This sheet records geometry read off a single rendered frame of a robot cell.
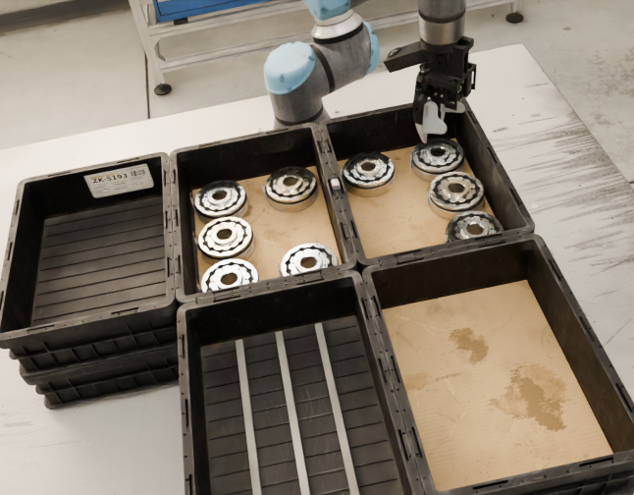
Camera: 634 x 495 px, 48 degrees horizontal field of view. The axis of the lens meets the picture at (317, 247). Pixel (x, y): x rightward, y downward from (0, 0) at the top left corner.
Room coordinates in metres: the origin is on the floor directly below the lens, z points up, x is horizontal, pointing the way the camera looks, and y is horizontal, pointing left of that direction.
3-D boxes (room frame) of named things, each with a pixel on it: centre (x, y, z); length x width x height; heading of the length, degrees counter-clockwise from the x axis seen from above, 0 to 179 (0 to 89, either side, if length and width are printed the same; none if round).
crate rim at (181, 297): (0.94, 0.10, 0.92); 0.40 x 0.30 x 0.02; 3
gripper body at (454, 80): (1.03, -0.27, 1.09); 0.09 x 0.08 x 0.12; 47
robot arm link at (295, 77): (1.35, -0.01, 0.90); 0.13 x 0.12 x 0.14; 113
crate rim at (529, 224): (0.95, -0.20, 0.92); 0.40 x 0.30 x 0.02; 3
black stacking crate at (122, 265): (0.92, 0.40, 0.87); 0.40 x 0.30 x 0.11; 3
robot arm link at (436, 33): (1.03, -0.26, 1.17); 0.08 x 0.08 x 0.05
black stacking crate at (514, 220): (0.95, -0.20, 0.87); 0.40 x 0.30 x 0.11; 3
